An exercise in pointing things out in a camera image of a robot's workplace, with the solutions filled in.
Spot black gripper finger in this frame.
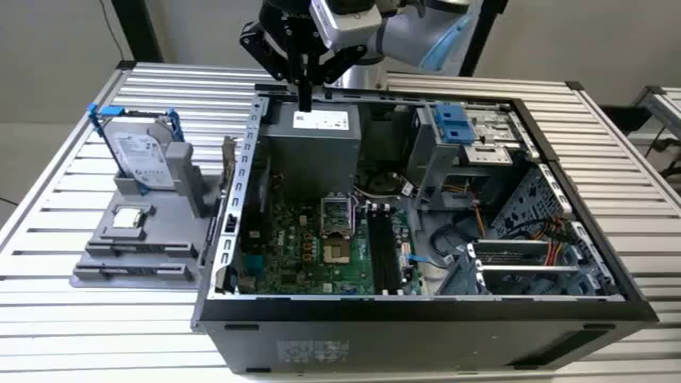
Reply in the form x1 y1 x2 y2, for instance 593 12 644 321
239 22 307 113
304 45 368 113

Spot RAM stick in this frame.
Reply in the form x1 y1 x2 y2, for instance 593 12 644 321
108 245 171 255
98 267 164 278

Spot black RAM slot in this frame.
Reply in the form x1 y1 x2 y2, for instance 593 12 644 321
367 203 385 294

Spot grey power supply unit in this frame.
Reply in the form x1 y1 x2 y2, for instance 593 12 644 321
260 101 363 200

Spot graphics card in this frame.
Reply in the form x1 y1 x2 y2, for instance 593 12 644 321
207 135 240 248

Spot blue drive latch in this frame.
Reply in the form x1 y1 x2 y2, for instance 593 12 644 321
433 104 475 145

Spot silver drive cage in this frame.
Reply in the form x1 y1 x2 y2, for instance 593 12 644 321
409 101 533 208

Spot blue disk carrier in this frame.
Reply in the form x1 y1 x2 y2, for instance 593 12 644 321
84 102 187 196

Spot silver hard disk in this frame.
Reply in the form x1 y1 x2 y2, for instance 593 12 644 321
100 115 180 191

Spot metal socket cover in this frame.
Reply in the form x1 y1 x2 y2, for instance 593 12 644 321
319 192 356 237

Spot CPU socket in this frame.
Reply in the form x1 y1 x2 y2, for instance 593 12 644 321
320 235 356 265

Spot grey parts rack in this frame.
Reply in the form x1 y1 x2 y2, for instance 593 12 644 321
68 143 224 288

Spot green motherboard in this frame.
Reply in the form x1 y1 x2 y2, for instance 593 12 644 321
236 171 427 296

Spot silver CPU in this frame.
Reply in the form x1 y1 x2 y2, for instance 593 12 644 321
111 207 145 229

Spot metal slat side table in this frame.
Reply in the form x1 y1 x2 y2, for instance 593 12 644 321
600 85 681 176

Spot metal disk bay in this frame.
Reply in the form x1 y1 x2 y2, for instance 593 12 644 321
441 239 587 296

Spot black PC case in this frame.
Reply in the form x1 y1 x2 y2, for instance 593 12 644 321
191 81 661 376

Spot black upright post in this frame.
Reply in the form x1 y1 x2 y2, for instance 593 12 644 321
108 0 164 65
457 0 509 79

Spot wire locking lever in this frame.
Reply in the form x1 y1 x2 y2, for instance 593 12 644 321
345 191 361 237

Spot orange wire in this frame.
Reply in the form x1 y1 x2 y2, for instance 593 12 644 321
471 199 488 240

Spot thick black cable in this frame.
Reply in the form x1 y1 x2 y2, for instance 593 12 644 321
428 221 469 264

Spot red orange yellow wires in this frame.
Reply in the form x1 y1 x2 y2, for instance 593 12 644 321
541 215 571 267

